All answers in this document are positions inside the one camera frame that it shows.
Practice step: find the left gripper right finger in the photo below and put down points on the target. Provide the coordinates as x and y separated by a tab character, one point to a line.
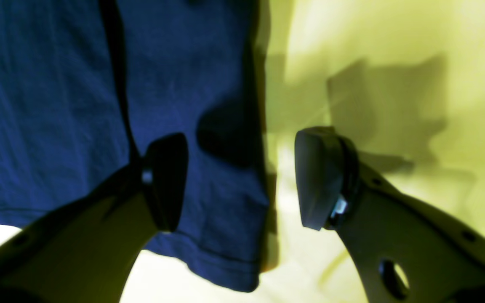
404	250

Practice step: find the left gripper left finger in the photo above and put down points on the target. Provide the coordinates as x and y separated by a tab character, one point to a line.
83	252

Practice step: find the dark blue T-shirt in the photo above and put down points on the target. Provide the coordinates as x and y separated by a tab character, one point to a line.
71	69

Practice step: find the yellow table cloth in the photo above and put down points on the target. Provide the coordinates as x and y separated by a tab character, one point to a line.
403	79

